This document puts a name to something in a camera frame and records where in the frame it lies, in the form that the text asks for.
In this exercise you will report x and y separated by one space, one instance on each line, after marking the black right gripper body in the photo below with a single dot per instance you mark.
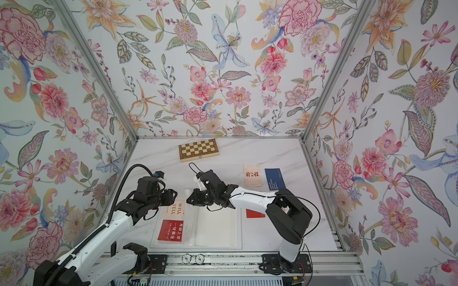
216 198

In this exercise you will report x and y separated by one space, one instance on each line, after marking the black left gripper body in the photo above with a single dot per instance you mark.
154 201

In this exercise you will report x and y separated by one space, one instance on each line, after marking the beige time will tell card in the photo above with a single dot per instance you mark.
177 211

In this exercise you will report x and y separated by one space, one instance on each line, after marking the white photo album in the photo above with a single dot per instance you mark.
204 229

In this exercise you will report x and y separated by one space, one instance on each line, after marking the red you can do it card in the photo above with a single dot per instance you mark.
171 230

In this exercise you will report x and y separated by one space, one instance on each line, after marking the beige card red characters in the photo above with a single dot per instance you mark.
252 176

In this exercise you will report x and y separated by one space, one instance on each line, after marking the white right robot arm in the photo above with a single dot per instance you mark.
287 213

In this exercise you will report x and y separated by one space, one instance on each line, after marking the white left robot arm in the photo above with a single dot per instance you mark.
78 267

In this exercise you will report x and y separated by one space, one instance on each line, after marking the wooden folding chess board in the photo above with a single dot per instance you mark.
197 150

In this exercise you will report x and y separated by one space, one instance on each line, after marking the dark blue card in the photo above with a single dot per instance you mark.
274 179

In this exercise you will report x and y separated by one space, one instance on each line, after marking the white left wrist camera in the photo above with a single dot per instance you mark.
159 174

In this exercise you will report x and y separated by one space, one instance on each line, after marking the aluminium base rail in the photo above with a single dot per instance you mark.
247 269

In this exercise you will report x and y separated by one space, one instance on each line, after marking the aluminium corner post left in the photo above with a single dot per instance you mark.
63 11

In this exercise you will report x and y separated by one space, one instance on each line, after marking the aluminium corner post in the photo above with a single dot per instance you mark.
361 16
63 11

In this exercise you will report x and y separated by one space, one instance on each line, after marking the aluminium corner post right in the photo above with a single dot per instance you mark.
361 16

